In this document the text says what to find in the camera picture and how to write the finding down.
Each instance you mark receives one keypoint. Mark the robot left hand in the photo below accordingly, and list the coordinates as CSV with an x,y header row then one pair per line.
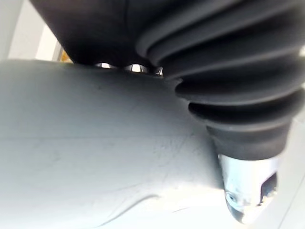
x,y
214,47

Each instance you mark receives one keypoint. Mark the robot silver left leg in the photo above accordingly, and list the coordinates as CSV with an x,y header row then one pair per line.
x,y
95,143

